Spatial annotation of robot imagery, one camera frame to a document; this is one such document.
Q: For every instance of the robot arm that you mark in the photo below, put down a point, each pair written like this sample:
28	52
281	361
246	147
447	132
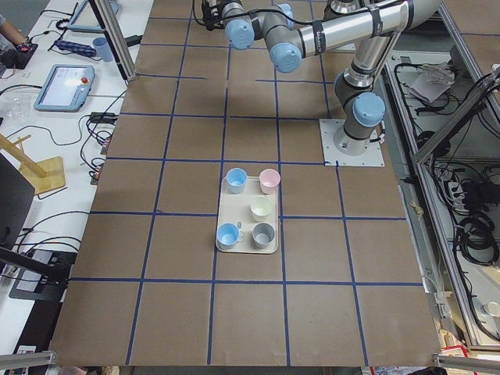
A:
374	25

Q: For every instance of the blue plastic cup near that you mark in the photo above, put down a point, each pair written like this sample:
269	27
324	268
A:
236	179

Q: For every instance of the blue plastic cup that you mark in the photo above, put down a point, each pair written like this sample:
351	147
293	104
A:
227	236
236	179

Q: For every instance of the pink plastic cup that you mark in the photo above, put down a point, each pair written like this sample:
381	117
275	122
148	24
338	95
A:
269	180

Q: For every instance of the pale yellow plastic cup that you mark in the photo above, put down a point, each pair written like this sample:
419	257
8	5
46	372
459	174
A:
261	207

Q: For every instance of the grey plastic cup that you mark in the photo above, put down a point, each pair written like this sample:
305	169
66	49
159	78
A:
263	235

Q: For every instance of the blue plastic cup far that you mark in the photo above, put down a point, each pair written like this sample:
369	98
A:
227	236

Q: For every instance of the blue cup on desk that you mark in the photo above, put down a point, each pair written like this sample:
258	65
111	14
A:
102	49

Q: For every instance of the beige plastic tray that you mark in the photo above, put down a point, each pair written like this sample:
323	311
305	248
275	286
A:
235	208

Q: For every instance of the wooden stand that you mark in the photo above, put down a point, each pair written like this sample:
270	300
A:
45	175

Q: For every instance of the teach pendant tablet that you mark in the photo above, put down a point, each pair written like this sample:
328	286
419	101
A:
65	89

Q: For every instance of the black monitor stand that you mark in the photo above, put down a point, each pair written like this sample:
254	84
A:
43	273

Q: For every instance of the blue power strip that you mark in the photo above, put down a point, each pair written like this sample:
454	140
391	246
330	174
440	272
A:
76	48

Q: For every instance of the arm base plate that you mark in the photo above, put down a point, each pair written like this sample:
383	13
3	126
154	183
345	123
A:
341	150

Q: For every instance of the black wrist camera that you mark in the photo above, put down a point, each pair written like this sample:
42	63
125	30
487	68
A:
211	17

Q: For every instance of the aluminium frame post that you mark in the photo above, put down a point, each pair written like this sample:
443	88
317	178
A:
111	29

